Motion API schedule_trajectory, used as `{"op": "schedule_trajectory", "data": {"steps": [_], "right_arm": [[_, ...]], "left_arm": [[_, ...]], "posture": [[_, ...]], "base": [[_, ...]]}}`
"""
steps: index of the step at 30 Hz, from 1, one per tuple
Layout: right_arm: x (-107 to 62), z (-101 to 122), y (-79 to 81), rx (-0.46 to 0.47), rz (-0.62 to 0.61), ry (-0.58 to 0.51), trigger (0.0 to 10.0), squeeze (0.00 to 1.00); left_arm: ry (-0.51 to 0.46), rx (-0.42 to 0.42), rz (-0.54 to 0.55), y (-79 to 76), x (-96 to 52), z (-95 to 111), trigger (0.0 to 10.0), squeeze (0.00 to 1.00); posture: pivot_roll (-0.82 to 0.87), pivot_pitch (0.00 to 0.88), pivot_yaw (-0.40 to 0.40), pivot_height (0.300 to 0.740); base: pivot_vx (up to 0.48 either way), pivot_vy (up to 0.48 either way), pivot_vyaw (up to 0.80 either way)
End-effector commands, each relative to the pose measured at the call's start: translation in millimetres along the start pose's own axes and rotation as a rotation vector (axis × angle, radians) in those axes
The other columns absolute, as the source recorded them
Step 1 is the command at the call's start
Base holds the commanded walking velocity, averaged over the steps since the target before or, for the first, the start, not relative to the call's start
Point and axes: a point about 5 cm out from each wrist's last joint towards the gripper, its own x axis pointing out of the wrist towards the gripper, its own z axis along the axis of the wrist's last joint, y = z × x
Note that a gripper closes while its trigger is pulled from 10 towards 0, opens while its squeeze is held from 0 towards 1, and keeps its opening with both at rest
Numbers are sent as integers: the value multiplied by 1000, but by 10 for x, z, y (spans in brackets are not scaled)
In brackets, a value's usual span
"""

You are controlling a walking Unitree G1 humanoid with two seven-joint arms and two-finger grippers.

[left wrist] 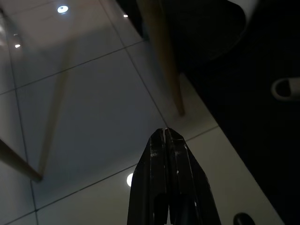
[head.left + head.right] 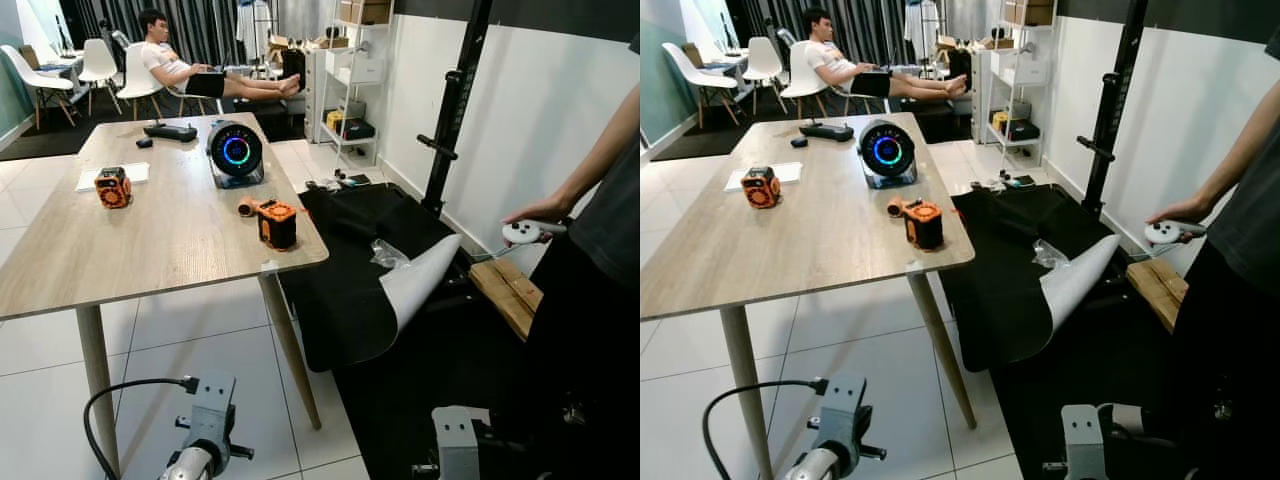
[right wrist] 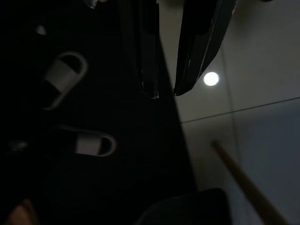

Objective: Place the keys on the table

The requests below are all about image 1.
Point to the dark chair seat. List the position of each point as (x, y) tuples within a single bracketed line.
[(206, 28)]

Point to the white slipper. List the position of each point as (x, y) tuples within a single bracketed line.
[(295, 84)]

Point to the black floor mat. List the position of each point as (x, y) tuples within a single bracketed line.
[(257, 140)]

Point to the wooden furniture leg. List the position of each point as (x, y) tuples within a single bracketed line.
[(164, 58), (21, 162)]

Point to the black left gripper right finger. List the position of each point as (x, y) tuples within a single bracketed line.
[(187, 192)]

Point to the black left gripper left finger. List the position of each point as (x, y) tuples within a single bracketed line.
[(150, 187)]

